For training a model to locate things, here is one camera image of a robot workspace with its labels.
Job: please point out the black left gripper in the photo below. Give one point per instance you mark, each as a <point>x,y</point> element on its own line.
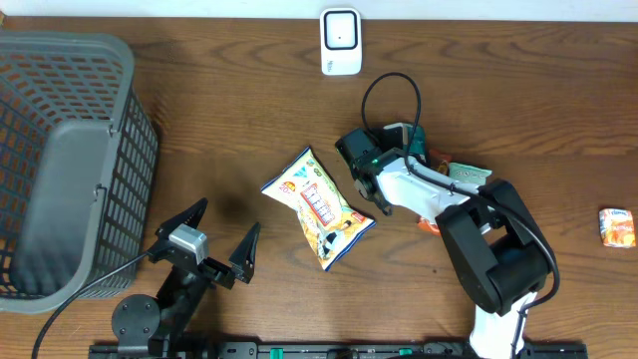
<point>241,264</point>

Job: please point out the yellow snack bag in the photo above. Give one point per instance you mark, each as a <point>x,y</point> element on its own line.
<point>331,226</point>

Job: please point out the teal mouthwash bottle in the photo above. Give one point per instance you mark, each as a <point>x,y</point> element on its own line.
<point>414,142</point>

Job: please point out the red brown snack packet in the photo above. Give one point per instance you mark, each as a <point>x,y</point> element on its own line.
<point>439,162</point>

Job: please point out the pale green wipes pack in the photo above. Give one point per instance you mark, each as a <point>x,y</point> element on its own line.
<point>467,173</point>

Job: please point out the small orange juice carton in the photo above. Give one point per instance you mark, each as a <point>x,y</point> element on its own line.
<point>617,228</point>

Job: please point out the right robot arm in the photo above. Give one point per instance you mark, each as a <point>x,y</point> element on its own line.
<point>500,257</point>

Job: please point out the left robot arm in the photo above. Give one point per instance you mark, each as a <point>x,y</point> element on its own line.
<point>154,327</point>

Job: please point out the white barcode scanner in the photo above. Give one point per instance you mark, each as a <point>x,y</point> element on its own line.
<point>341,42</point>

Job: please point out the grey plastic shopping basket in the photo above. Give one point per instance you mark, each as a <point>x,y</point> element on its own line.
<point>78,156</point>

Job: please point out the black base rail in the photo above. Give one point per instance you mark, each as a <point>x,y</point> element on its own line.
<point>252,350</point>

